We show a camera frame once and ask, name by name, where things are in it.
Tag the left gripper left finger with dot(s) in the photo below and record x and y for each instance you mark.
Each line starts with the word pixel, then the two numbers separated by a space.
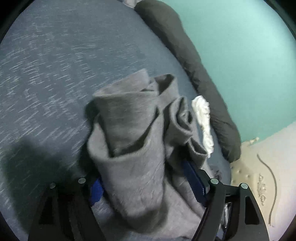
pixel 64 207

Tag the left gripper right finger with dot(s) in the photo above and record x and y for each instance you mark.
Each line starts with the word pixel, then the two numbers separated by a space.
pixel 232 209

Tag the grey quilted sweatshirt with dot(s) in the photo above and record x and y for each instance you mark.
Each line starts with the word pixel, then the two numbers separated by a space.
pixel 143 131

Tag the cream tufted headboard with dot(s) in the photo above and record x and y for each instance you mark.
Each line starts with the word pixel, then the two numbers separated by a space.
pixel 268 168

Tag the white t-shirt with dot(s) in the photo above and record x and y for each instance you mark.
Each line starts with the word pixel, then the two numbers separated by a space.
pixel 202 112

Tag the blue patterned bed sheet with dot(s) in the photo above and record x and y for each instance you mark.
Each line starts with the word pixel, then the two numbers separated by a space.
pixel 54 57

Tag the long dark grey pillow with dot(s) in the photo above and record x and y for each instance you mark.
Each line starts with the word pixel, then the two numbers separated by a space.
pixel 166 24

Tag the light grey blanket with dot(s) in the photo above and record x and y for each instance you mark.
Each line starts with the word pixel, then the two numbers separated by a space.
pixel 130 3

